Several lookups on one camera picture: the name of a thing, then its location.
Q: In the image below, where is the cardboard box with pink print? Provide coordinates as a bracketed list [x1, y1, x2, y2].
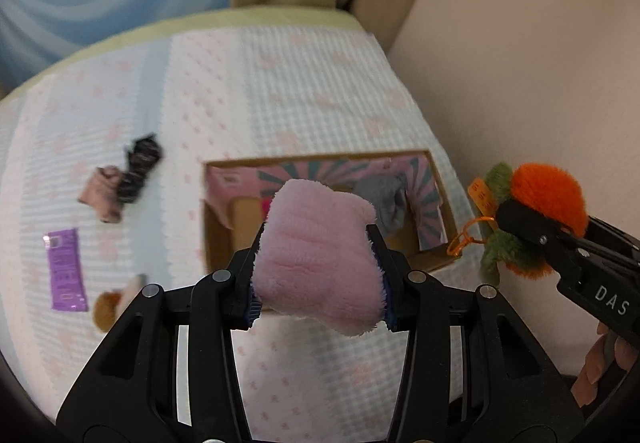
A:
[202, 150, 458, 314]

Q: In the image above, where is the beige pink sock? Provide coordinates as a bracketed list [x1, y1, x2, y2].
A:
[78, 165, 126, 224]

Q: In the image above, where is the purple packet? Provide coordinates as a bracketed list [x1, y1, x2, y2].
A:
[43, 227, 89, 313]

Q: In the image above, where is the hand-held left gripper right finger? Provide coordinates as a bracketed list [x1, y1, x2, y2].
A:
[367, 222, 586, 443]

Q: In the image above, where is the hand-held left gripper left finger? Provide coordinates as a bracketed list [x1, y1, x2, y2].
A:
[56, 222, 266, 443]

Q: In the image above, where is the brown and cream plush toy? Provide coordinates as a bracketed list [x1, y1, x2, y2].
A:
[93, 273, 147, 333]

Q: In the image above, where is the orange and green plush toy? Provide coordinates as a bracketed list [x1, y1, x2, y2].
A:
[449, 162, 590, 285]

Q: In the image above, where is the person's right hand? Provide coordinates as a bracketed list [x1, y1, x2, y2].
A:
[571, 319, 636, 409]

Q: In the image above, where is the green bed sheet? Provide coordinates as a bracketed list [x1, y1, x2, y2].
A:
[0, 6, 363, 104]

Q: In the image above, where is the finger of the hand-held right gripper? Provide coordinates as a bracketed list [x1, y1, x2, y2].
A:
[495, 199, 593, 280]
[585, 217, 640, 265]

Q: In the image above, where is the grey cloth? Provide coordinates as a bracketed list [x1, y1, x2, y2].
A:
[356, 173, 411, 236]

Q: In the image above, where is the pink fluffy sock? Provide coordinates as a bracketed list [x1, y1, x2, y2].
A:
[251, 178, 388, 337]

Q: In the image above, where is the checked pastel bed blanket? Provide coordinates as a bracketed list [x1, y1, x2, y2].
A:
[0, 18, 483, 430]

